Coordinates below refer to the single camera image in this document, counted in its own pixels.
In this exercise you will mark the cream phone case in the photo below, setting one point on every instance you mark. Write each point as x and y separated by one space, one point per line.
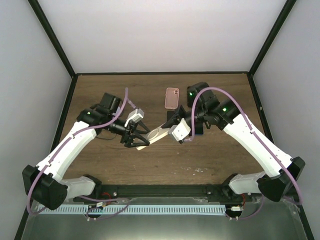
156 134

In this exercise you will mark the light blue slotted strip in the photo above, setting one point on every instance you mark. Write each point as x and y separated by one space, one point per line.
138 209

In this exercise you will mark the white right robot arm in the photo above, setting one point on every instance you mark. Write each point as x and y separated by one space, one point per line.
213 106

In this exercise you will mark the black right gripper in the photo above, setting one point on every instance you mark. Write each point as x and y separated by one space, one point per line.
176 118

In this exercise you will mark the blue smartphone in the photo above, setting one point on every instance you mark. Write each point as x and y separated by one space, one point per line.
198 130

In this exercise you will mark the black phone case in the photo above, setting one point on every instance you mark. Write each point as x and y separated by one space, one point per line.
190 96

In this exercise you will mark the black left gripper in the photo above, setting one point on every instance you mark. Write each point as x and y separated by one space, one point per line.
128 139

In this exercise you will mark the black frame rail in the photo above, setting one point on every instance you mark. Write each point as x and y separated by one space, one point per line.
160 191

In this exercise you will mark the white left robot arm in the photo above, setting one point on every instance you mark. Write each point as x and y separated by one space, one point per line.
45 182

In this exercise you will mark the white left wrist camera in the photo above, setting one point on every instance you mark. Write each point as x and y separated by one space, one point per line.
136 115

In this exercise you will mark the pink phone case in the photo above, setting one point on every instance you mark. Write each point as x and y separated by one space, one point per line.
172 98

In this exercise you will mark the white smartphone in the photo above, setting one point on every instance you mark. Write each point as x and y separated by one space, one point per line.
169 114

